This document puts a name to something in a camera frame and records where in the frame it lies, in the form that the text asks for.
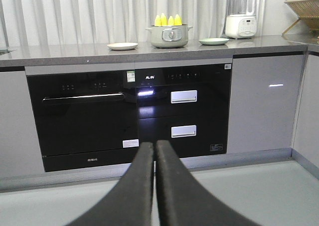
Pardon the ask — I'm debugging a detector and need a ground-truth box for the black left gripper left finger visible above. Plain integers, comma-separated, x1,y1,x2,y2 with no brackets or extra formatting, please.
68,142,154,226

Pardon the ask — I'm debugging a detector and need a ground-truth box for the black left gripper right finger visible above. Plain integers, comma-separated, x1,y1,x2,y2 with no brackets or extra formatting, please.
156,140,257,226

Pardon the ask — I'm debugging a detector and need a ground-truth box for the corn cob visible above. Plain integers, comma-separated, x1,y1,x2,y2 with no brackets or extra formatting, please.
174,14,182,25
154,15,162,26
167,16,174,26
160,13,167,26

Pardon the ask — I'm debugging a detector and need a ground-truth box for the black built-in dishwasher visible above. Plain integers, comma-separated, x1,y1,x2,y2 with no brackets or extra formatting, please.
27,70,139,172

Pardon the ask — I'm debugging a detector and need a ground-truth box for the black built-in disinfection cabinet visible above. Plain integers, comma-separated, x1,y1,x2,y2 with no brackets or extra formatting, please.
136,64,232,158

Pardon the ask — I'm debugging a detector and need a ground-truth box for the beige round plate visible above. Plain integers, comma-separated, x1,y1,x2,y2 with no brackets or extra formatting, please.
107,42,139,51

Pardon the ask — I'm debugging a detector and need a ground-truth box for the light green round plate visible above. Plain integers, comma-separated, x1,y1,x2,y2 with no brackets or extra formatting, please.
198,37,229,45

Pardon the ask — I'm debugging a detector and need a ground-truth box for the green electric cooking pot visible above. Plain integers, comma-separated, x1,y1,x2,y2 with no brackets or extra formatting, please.
146,24,193,48

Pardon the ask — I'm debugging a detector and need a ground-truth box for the white pleated curtain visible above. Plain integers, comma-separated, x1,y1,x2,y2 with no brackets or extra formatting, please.
0,0,227,49

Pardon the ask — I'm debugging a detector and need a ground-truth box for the wooden dish rack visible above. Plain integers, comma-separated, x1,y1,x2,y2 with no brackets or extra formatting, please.
282,0,319,35

